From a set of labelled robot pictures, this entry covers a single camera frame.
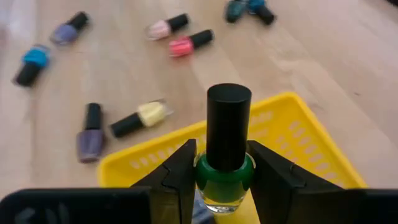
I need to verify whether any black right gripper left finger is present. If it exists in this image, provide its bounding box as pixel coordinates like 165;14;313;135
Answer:
130;139;197;224

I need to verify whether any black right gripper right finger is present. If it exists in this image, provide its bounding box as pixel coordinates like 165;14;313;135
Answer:
247;139;343;224

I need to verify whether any yellow nail polish bottle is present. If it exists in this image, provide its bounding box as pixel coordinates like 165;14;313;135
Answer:
109;98;174;139

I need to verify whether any green nail polish bottle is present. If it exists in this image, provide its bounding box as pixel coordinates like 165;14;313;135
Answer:
194;83;256;215

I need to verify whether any purple nail polish bottle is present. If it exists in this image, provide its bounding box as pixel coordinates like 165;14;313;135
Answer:
76;102;106;164

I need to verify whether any coral pink nail polish bottle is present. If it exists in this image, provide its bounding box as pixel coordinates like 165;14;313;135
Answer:
169;29;215;58

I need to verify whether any pale pink nail polish bottle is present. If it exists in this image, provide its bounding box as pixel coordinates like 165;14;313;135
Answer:
144;13;190;41

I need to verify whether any blue nail polish bottle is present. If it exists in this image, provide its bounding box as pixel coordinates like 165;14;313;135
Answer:
11;44;52;88
247;0;277;26

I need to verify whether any teal nail polish bottle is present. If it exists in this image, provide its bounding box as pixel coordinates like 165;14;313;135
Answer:
224;0;249;24

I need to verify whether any lavender nail polish bottle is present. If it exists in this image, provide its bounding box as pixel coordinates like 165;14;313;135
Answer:
49;11;91;46

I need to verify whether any yellow plastic basket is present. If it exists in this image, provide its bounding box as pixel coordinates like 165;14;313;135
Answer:
97;91;369;224

